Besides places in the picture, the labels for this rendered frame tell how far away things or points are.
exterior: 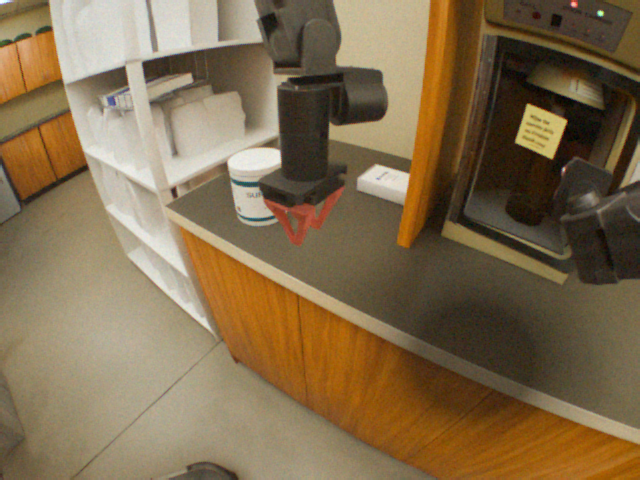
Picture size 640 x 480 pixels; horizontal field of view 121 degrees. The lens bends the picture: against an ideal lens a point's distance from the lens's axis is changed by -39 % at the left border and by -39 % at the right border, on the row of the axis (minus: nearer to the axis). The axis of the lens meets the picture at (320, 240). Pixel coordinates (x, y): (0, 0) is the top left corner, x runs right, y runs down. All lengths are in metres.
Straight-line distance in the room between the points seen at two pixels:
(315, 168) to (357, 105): 0.09
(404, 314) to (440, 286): 0.11
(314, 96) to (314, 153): 0.06
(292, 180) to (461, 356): 0.37
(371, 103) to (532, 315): 0.49
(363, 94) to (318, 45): 0.08
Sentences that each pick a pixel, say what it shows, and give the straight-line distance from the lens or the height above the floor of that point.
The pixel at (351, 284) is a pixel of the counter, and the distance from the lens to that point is 0.55.
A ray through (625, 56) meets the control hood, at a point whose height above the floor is 1.42.
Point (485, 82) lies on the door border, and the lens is 0.58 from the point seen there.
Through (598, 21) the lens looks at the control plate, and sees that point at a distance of 0.55.
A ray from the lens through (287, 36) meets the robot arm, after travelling 0.29.
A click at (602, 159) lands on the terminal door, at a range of 0.60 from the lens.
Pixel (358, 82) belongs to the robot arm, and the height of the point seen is 1.30.
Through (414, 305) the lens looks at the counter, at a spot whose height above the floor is 0.94.
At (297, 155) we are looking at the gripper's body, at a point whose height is 1.22.
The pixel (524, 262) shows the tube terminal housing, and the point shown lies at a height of 0.96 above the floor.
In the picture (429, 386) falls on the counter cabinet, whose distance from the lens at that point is 0.67.
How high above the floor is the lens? 1.34
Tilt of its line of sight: 39 degrees down
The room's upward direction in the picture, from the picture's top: straight up
